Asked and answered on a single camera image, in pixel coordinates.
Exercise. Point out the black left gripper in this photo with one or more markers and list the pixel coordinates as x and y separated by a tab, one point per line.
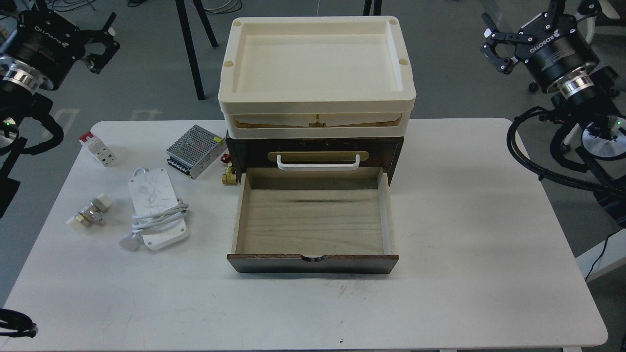
42	49

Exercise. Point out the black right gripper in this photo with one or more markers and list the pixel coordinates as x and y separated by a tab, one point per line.
554	53

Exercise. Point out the white power strip with cable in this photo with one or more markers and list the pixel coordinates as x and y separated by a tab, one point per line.
159	215

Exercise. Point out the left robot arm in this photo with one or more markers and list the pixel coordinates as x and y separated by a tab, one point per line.
16	104

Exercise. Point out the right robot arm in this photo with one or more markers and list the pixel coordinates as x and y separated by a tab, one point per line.
587	104

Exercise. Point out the red white circuit breaker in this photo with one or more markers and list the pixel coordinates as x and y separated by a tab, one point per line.
97	148

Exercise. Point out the metal mesh power supply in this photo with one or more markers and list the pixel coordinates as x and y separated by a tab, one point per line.
195	151

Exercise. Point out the metal fitting with white caps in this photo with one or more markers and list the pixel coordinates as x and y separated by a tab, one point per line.
91	214

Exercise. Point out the cream plastic tray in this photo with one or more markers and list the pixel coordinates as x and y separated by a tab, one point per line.
316	77

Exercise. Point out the open wooden drawer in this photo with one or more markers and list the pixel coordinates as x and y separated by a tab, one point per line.
314	222

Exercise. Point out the brass valve red handle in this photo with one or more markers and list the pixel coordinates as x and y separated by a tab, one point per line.
229	177

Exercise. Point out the white drawer handle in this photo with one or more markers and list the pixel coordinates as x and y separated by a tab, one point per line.
318	166

